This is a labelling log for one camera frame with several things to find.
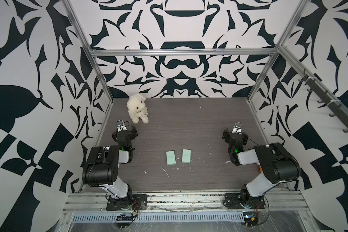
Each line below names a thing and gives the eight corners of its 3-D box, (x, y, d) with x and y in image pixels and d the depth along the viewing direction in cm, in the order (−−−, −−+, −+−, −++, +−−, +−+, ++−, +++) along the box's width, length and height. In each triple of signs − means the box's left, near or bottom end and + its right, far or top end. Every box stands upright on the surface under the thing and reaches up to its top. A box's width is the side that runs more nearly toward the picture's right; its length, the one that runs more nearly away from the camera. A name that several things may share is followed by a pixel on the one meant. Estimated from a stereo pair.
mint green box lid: (181, 163, 88) (181, 161, 87) (181, 150, 94) (181, 148, 92) (192, 163, 88) (192, 161, 87) (191, 150, 94) (191, 148, 92)
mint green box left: (167, 165, 87) (167, 164, 86) (165, 152, 93) (165, 150, 91) (176, 164, 88) (176, 163, 86) (174, 151, 93) (174, 149, 91)
